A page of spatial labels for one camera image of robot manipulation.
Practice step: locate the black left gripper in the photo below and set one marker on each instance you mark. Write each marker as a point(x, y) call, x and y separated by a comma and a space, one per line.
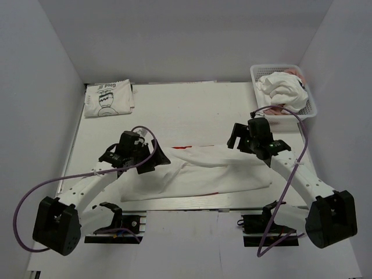
point(158, 158)

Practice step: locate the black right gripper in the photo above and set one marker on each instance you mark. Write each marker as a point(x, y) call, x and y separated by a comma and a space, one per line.
point(239, 131)

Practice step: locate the white t-shirt with red-black print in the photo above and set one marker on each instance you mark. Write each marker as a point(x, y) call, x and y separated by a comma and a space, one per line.
point(196, 171)

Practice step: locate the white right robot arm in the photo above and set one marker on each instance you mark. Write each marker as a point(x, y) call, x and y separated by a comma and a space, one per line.
point(330, 216)

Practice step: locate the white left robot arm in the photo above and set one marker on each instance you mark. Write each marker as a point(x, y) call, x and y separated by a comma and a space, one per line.
point(62, 221)

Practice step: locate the folded white cartoon t-shirt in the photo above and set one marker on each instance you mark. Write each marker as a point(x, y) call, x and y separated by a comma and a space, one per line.
point(109, 99)

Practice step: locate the crumpled white t-shirt in basket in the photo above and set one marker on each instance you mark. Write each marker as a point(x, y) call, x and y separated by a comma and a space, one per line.
point(283, 90)

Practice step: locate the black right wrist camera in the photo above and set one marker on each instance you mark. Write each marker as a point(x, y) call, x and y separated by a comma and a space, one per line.
point(259, 131)

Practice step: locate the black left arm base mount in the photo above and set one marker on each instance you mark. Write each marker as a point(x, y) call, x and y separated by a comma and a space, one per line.
point(107, 223)

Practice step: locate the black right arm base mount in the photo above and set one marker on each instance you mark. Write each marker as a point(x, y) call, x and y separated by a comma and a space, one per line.
point(253, 226)

